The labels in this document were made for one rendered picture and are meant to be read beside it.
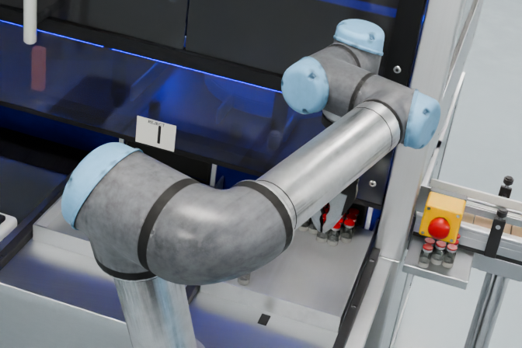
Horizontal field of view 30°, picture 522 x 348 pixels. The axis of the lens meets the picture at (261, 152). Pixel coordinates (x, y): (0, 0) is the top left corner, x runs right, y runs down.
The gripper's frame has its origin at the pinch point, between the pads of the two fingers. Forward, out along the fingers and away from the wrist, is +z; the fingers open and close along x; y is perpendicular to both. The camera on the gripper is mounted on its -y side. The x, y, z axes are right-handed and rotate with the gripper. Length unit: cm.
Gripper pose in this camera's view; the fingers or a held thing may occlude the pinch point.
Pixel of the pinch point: (321, 227)
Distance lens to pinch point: 161.7
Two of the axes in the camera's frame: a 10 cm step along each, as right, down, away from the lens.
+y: 3.0, -4.5, 8.4
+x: -9.4, -2.6, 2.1
